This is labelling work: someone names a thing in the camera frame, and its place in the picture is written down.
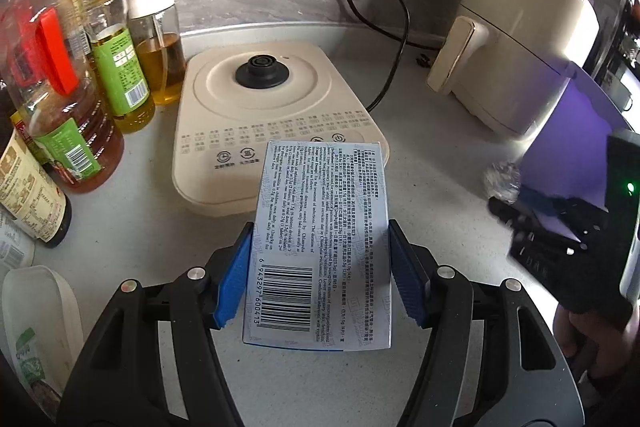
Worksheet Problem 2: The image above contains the cream electric kettle base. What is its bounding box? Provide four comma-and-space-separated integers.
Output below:
171, 41, 387, 216

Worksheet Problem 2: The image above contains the black storage rack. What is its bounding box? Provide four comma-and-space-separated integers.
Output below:
609, 0, 640, 110

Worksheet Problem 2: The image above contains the white plastic jug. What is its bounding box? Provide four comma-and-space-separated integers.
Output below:
0, 266, 84, 410

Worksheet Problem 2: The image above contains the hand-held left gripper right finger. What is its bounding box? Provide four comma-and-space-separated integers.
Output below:
387, 219, 587, 427

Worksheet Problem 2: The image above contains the large oil bottle red cap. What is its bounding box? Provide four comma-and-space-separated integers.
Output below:
0, 0, 125, 194

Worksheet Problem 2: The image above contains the small jar white lid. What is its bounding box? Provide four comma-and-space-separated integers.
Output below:
0, 213, 36, 269

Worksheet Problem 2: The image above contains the cream air fryer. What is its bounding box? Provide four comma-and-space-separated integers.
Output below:
426, 0, 601, 138

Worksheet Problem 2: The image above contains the green label oil bottle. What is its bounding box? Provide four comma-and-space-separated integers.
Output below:
80, 0, 157, 135

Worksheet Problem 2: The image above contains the purple plastic bucket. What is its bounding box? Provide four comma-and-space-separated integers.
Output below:
519, 61, 640, 243

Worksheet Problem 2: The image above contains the white printed carton box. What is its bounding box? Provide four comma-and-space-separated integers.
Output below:
241, 139, 392, 353

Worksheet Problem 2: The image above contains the person's right hand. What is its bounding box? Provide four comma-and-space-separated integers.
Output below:
552, 304, 640, 390

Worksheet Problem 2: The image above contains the dark soy sauce bottle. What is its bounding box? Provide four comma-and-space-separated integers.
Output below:
0, 109, 72, 249

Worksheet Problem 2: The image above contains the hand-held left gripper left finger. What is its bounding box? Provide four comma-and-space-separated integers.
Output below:
59, 221, 255, 427

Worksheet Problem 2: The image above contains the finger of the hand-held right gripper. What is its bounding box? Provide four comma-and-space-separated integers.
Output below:
487, 197, 583, 244
517, 184, 610, 220

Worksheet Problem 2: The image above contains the foil ball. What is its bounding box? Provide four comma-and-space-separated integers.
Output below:
482, 159, 523, 202

